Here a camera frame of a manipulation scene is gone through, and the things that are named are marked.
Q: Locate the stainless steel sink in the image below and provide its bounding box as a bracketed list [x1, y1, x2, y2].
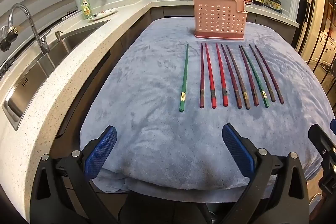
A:
[2, 20, 111, 131]

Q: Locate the row of small seasoning jars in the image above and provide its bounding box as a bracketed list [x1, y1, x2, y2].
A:
[264, 0, 283, 14]

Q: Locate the dark brown chopstick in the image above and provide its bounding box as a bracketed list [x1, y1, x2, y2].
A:
[249, 44, 276, 102]

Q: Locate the black spray head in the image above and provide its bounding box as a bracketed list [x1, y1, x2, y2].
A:
[0, 25, 20, 53]

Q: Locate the chrome kitchen faucet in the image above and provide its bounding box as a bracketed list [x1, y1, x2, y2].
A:
[9, 3, 51, 54]

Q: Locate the dark red chopstick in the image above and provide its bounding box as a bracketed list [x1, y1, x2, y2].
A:
[199, 42, 205, 108]

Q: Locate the dark purple chopstick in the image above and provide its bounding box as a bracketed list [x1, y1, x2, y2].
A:
[255, 46, 285, 105]

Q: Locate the green dish soap bottle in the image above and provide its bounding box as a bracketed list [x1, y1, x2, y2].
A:
[79, 0, 93, 20]

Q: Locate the patterned white plate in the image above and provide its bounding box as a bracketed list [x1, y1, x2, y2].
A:
[88, 8, 119, 22]

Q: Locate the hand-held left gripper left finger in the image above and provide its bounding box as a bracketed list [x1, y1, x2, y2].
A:
[30, 126, 118, 224]

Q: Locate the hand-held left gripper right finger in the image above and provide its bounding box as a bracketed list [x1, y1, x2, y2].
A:
[222, 123, 313, 224]

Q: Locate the pink perforated utensil holder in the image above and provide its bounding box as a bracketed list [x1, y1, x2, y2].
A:
[192, 0, 248, 39]

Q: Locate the black framed glass door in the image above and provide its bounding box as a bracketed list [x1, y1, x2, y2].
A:
[299, 0, 336, 98]

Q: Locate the blue fleece towel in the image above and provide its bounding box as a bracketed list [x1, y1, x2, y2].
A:
[79, 17, 336, 193]

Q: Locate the green chopstick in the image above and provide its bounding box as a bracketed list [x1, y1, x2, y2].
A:
[241, 46, 270, 108]
[179, 44, 189, 112]

